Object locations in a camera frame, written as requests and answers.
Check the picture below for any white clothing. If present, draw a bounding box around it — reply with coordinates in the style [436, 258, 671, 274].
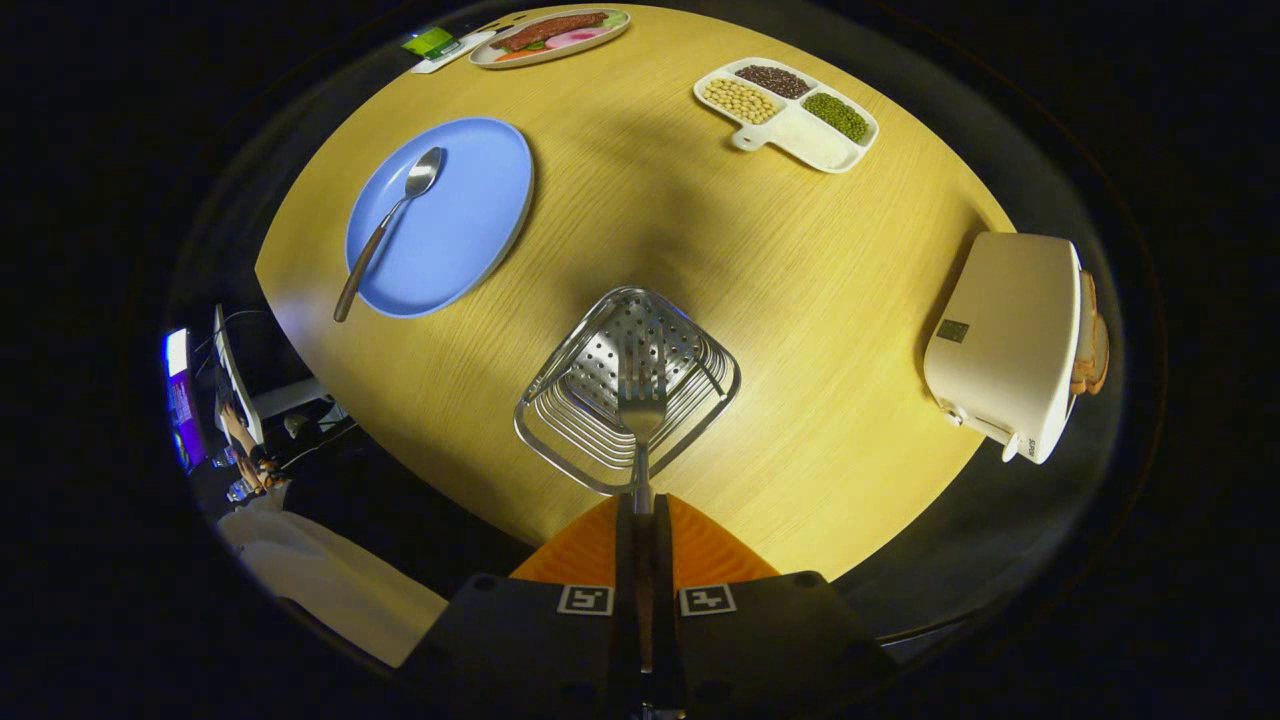
[218, 508, 449, 669]

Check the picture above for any metal spoon with wooden handle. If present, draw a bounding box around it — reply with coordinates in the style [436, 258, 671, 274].
[333, 147, 445, 323]

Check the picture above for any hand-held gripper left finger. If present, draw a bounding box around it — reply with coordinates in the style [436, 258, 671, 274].
[400, 495, 641, 720]

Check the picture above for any white divided bean dish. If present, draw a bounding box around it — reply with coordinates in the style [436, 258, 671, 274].
[693, 57, 881, 175]

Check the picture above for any small white tray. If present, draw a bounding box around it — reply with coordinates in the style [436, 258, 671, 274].
[412, 30, 497, 75]

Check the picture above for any blue round plate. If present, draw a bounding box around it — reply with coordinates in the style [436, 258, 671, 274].
[344, 117, 536, 319]

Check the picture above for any green drink bottle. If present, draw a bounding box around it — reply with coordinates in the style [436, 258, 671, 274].
[402, 26, 461, 59]

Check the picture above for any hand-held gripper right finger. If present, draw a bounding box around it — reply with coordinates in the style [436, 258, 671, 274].
[650, 495, 901, 720]

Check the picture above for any metal wire basket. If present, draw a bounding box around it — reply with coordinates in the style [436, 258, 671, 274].
[513, 286, 742, 497]

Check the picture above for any metal fork with wooden handle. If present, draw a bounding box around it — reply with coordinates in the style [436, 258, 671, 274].
[617, 335, 669, 676]

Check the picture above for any toast bread slice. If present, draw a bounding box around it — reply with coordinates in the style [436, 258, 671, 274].
[1072, 270, 1099, 386]
[1088, 300, 1111, 396]

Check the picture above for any white toaster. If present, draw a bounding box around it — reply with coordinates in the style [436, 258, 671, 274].
[922, 232, 1084, 466]

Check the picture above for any lit computer screen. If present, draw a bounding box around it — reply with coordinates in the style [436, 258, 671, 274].
[163, 328, 208, 471]

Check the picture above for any oval plate with food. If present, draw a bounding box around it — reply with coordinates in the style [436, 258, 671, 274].
[468, 8, 632, 70]

